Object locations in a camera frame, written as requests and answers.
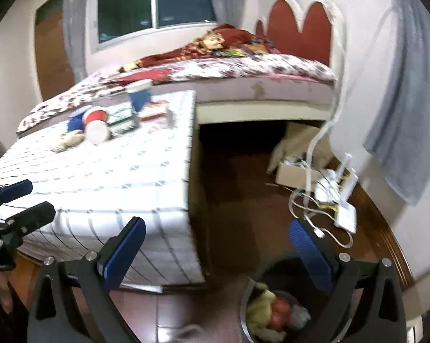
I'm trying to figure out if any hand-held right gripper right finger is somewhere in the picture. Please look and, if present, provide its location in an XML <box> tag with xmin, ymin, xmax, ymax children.
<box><xmin>289</xmin><ymin>218</ymin><xmax>406</xmax><ymax>343</ymax></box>

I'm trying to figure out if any white router with antennas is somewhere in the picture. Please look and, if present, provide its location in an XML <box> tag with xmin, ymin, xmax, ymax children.
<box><xmin>315</xmin><ymin>153</ymin><xmax>356</xmax><ymax>204</ymax></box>

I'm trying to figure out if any blue paper cup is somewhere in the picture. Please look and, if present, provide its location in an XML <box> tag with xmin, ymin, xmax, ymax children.
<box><xmin>67</xmin><ymin>105</ymin><xmax>92</xmax><ymax>131</ymax></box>
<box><xmin>127</xmin><ymin>79</ymin><xmax>153</xmax><ymax>112</ymax></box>

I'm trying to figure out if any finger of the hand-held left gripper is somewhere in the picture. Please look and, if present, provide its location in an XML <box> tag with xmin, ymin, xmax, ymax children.
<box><xmin>6</xmin><ymin>202</ymin><xmax>56</xmax><ymax>240</ymax></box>
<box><xmin>0</xmin><ymin>180</ymin><xmax>33</xmax><ymax>220</ymax></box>

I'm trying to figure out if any window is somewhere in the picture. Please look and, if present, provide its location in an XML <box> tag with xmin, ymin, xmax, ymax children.
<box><xmin>90</xmin><ymin>0</ymin><xmax>219</xmax><ymax>51</ymax></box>

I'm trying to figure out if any brown wooden door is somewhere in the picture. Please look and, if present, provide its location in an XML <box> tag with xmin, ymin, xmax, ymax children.
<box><xmin>35</xmin><ymin>0</ymin><xmax>76</xmax><ymax>102</ymax></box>

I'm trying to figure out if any thick white cable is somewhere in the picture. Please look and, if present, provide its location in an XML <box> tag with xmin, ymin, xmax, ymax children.
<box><xmin>302</xmin><ymin>0</ymin><xmax>348</xmax><ymax>201</ymax></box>

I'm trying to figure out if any red round item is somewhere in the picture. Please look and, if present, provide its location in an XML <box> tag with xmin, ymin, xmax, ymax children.
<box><xmin>268</xmin><ymin>298</ymin><xmax>291</xmax><ymax>329</ymax></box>

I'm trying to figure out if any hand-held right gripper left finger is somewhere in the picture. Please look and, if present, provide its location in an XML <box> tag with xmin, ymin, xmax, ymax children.
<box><xmin>27</xmin><ymin>216</ymin><xmax>146</xmax><ymax>343</ymax></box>

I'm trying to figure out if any bed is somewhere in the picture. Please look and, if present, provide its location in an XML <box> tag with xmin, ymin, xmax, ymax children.
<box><xmin>17</xmin><ymin>23</ymin><xmax>339</xmax><ymax>136</ymax></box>

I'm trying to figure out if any flat white router box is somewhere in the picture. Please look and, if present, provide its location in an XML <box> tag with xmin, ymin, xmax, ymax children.
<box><xmin>334</xmin><ymin>202</ymin><xmax>357</xmax><ymax>233</ymax></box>

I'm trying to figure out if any grey window curtain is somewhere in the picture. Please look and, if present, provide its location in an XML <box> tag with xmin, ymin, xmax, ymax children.
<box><xmin>63</xmin><ymin>0</ymin><xmax>94</xmax><ymax>79</ymax></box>
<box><xmin>206</xmin><ymin>0</ymin><xmax>251</xmax><ymax>33</ymax></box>

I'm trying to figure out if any red scalloped headboard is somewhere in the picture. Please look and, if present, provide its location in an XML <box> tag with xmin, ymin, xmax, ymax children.
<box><xmin>255</xmin><ymin>0</ymin><xmax>335</xmax><ymax>68</ymax></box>

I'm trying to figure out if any thin white cable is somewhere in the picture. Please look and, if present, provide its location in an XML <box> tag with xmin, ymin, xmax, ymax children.
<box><xmin>289</xmin><ymin>189</ymin><xmax>355</xmax><ymax>249</ymax></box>

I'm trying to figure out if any yellow green wrapper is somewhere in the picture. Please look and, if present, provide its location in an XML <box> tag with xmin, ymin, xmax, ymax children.
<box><xmin>246</xmin><ymin>282</ymin><xmax>277</xmax><ymax>331</ymax></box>

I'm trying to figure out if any small cardboard box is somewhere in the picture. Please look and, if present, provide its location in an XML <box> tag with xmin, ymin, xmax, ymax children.
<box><xmin>275</xmin><ymin>161</ymin><xmax>324</xmax><ymax>188</ymax></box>

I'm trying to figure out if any grey hanging cloth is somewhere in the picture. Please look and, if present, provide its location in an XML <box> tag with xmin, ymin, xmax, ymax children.
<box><xmin>363</xmin><ymin>0</ymin><xmax>430</xmax><ymax>204</ymax></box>

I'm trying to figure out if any red paper cup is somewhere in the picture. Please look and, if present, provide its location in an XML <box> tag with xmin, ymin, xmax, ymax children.
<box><xmin>82</xmin><ymin>106</ymin><xmax>110</xmax><ymax>145</ymax></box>

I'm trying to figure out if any crumpled pale wrapper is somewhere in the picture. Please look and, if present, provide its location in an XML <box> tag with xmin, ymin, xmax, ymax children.
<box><xmin>51</xmin><ymin>130</ymin><xmax>85</xmax><ymax>152</ymax></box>

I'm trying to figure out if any white crumpled tissue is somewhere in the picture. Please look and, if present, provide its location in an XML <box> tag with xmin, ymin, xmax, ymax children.
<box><xmin>290</xmin><ymin>304</ymin><xmax>311</xmax><ymax>326</ymax></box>

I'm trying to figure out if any white checked tablecloth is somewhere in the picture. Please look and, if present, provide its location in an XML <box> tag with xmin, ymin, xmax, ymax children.
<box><xmin>0</xmin><ymin>90</ymin><xmax>206</xmax><ymax>288</ymax></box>

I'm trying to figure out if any large cardboard box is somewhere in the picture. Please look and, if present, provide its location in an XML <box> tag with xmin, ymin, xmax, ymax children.
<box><xmin>267</xmin><ymin>121</ymin><xmax>330</xmax><ymax>172</ymax></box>

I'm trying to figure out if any red printed blanket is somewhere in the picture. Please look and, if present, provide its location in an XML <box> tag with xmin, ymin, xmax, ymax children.
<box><xmin>118</xmin><ymin>23</ymin><xmax>282</xmax><ymax>72</ymax></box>

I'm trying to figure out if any black round trash bin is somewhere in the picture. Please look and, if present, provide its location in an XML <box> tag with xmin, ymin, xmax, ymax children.
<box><xmin>239</xmin><ymin>256</ymin><xmax>355</xmax><ymax>343</ymax></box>

